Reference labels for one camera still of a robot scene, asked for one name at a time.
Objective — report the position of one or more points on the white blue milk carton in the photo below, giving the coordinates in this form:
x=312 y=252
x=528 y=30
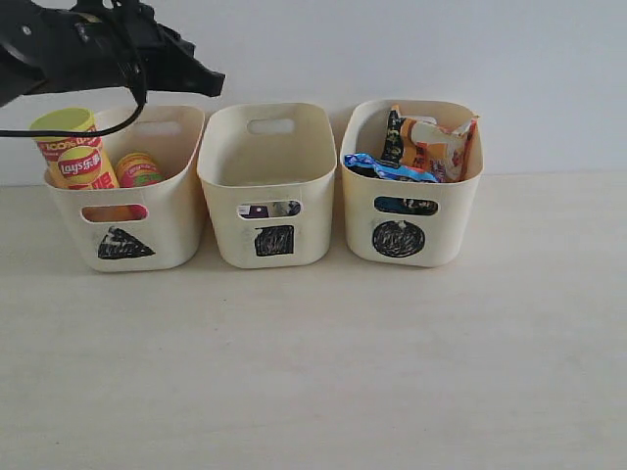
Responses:
x=275 y=209

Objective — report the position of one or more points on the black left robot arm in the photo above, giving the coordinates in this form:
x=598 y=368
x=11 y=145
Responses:
x=19 y=49

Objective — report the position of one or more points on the cream bin with circle mark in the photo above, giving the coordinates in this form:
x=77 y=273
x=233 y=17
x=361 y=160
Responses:
x=413 y=223

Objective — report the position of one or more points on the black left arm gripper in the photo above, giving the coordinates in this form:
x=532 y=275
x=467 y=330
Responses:
x=173 y=67

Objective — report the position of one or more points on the cream bin with triangle mark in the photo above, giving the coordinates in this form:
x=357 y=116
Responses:
x=142 y=228

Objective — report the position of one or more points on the purple juice carton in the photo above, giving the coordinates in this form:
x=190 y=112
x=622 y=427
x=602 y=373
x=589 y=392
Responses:
x=258 y=212

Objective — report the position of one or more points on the blue instant noodle packet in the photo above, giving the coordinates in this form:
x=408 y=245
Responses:
x=367 y=165

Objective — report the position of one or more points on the yellow chips can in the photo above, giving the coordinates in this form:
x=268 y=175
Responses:
x=76 y=163

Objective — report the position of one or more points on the cream bin with square mark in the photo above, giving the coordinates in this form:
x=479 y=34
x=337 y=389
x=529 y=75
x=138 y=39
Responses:
x=267 y=153

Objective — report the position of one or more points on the orange instant noodle packet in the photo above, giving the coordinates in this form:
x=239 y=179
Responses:
x=422 y=143

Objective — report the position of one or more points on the pink chips can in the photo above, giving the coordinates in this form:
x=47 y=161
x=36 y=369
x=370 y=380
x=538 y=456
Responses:
x=138 y=170

